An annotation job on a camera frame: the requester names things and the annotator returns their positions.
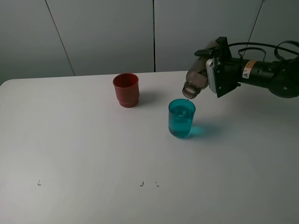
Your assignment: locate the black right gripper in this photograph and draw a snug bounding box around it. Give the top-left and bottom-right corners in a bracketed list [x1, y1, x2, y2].
[194, 37, 280, 98]

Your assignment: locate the smoky transparent water bottle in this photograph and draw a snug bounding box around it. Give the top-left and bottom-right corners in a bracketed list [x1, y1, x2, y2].
[182, 54, 210, 99]

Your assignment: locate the teal transparent plastic cup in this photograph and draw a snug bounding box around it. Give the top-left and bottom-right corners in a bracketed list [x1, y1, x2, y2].
[168, 98, 196, 138]

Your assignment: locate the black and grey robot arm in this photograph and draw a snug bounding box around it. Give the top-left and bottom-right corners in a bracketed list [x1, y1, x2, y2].
[195, 37, 299, 98]

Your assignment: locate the red plastic cup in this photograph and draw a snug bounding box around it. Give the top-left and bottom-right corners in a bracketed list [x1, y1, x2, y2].
[113, 73, 140, 108]

